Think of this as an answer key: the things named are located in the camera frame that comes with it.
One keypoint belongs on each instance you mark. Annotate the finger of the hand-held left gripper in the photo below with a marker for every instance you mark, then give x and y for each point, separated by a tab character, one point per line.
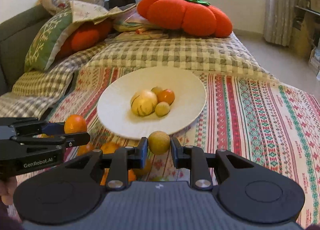
77	139
53	127

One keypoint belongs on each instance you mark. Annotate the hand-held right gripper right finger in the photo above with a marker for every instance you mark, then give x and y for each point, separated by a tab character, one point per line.
174	152

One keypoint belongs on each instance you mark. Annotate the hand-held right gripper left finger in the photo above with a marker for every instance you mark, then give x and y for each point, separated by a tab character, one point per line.
143	152

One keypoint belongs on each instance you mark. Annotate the orange tangerine with stem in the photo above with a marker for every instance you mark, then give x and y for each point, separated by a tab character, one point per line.
76	122

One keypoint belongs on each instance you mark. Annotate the small yellow-brown fruit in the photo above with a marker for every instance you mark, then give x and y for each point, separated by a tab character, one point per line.
156	90
162	109
159	143

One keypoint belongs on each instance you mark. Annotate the small green citrus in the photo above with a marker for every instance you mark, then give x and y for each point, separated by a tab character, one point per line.
160	179

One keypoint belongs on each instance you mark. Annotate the white ribbed plate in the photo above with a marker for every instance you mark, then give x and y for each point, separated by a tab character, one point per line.
112	110

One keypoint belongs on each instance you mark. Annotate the pale yellow melon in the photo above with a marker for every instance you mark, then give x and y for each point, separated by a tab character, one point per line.
143	102

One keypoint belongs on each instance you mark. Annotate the person's left hand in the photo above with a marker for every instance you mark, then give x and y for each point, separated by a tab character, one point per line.
8	191

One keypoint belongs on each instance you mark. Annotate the striped patterned blanket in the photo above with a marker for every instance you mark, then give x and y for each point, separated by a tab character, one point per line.
250	120

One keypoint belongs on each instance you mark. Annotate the green embroidered pillow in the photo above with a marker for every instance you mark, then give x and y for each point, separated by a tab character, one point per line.
45	42

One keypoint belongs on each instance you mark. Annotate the small orange pumpkin cushion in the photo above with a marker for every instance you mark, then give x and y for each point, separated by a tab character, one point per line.
85	36

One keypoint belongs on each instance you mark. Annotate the green sofa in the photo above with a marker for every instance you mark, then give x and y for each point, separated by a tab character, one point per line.
12	40

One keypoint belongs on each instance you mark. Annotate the checked blanket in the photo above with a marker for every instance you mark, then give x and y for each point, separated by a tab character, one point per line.
175	52

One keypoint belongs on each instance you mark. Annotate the flat folded cream cloth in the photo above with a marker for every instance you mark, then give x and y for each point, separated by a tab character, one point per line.
145	35

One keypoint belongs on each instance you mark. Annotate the cream patterned cloth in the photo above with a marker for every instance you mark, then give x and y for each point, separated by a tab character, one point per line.
85	11

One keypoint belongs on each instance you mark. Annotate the clear bag of folded cloth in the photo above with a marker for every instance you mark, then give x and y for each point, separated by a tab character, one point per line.
130	21

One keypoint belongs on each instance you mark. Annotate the large orange pumpkin cushion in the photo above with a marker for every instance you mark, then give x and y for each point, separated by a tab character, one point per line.
185	15

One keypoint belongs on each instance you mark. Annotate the beige curtain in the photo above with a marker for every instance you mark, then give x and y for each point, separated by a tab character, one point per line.
282	8

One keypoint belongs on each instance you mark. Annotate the wooden shelf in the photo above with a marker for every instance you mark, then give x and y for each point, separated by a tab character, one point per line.
306	20

